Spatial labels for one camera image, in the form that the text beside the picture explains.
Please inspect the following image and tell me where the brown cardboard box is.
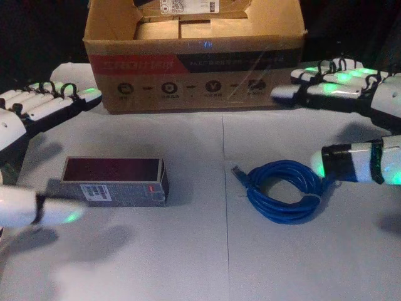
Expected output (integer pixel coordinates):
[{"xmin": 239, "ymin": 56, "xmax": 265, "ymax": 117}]
[{"xmin": 82, "ymin": 0, "xmax": 307, "ymax": 115}]

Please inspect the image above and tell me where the blue ethernet cable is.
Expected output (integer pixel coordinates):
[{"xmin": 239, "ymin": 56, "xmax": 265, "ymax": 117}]
[{"xmin": 230, "ymin": 159, "xmax": 329, "ymax": 224}]

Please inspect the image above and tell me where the small grey product box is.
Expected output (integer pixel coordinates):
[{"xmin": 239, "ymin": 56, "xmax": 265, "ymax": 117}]
[{"xmin": 60, "ymin": 157, "xmax": 170, "ymax": 209}]

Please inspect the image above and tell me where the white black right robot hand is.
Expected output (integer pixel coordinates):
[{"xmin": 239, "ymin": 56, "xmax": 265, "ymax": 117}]
[{"xmin": 270, "ymin": 57, "xmax": 401, "ymax": 186}]

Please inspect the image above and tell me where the white table cover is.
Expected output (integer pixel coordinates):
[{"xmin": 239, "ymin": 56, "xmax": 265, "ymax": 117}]
[{"xmin": 0, "ymin": 61, "xmax": 401, "ymax": 301}]

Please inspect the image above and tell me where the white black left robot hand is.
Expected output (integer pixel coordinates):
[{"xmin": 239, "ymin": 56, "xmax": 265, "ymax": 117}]
[{"xmin": 0, "ymin": 80, "xmax": 103, "ymax": 228}]

